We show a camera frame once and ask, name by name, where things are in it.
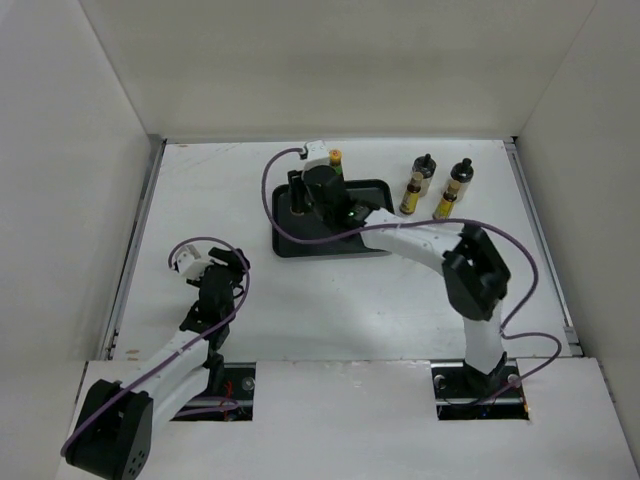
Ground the red sauce bottle yellow cap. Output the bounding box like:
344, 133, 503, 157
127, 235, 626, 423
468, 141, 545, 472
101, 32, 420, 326
329, 149, 343, 176

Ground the small spice jar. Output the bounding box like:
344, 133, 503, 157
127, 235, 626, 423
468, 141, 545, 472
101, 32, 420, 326
290, 204, 307, 216

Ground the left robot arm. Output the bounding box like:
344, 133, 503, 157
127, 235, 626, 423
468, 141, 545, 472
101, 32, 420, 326
61, 241, 250, 479

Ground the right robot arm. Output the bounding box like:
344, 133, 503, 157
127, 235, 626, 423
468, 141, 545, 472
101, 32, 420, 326
287, 164, 511, 396

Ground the black plastic tray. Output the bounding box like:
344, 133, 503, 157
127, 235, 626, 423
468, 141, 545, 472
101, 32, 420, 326
271, 179, 394, 258

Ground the left yellow-label brown bottle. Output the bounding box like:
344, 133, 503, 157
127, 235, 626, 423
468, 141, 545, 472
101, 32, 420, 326
399, 172, 424, 215

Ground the yellow-label brown bottle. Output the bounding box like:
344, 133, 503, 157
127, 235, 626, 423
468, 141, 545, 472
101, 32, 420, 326
432, 181, 461, 220
399, 172, 424, 215

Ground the left black-cap grinder bottle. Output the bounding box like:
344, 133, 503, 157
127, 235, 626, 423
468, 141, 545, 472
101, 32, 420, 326
412, 153, 437, 197

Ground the black-cap grinder bottle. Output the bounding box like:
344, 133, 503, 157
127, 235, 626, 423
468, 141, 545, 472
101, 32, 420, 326
412, 153, 437, 197
450, 158, 474, 202

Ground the right yellow-label brown bottle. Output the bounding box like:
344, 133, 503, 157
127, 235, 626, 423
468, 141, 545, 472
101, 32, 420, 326
432, 181, 461, 220

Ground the right black-cap grinder bottle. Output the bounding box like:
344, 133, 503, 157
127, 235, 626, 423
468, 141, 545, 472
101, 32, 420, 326
450, 158, 474, 202

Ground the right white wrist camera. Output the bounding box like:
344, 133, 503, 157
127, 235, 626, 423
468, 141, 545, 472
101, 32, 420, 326
299, 140, 330, 171

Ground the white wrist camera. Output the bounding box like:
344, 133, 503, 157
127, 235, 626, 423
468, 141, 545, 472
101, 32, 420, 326
172, 245, 209, 281
299, 140, 330, 171

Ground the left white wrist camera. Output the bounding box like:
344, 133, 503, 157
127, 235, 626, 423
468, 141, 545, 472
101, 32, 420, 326
172, 245, 209, 281

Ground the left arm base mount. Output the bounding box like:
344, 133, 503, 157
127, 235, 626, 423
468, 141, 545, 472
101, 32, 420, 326
174, 353, 257, 422

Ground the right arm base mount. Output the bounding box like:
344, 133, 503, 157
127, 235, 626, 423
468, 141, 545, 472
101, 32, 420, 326
431, 361, 529, 421

